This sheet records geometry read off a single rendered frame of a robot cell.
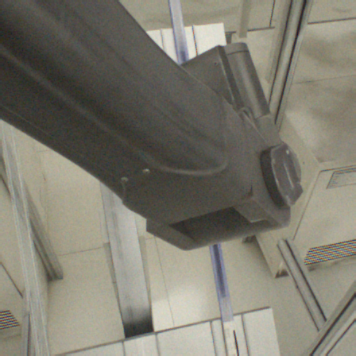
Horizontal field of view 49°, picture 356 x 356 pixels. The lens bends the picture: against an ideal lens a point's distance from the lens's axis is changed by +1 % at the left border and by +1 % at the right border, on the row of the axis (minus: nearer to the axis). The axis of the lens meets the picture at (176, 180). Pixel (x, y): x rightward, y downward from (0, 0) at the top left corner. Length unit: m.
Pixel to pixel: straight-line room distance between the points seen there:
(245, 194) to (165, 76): 0.07
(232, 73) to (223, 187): 0.13
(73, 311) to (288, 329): 0.71
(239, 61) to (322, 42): 1.16
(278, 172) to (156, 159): 0.09
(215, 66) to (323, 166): 0.73
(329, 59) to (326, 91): 0.18
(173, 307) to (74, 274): 0.38
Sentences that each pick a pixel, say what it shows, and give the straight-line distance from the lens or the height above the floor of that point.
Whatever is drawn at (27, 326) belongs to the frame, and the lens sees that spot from 1.08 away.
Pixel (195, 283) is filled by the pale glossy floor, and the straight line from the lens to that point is 1.42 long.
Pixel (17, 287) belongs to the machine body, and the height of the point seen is 0.33.
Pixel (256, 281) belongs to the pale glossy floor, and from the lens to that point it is 1.45.
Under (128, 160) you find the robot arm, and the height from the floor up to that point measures 1.15.
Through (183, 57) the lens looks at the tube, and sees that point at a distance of 0.50.
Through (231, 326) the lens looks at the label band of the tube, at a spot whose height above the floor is 0.79.
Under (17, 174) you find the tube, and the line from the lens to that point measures 0.48.
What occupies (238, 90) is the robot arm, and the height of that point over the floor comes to 1.10.
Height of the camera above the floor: 1.26
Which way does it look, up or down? 48 degrees down
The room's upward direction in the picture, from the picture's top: straight up
